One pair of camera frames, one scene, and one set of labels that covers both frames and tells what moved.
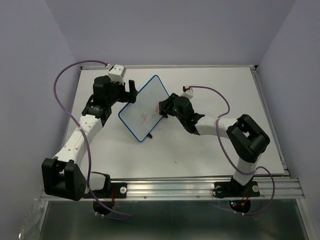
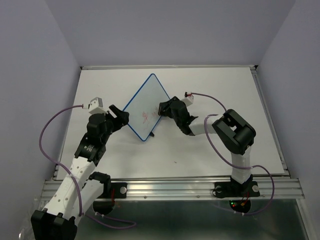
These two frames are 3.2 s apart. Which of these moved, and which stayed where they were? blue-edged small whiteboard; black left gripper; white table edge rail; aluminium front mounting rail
Moved: black left gripper
Stayed: white table edge rail; aluminium front mounting rail; blue-edged small whiteboard
